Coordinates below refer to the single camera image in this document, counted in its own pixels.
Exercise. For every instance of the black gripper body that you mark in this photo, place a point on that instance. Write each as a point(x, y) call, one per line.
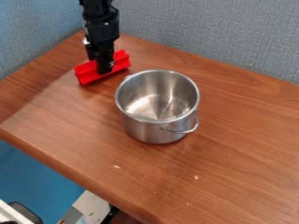
point(102, 29)

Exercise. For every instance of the stainless steel pot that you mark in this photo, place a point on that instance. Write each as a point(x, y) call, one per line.
point(158, 102)

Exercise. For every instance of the white table leg frame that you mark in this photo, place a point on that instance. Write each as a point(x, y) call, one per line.
point(88, 210)

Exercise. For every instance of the red rectangular block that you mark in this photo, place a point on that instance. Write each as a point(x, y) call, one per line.
point(86, 71)

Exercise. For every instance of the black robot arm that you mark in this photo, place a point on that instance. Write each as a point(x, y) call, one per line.
point(98, 8)

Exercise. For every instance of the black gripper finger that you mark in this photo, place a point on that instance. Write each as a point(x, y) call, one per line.
point(106, 62)
point(91, 52)

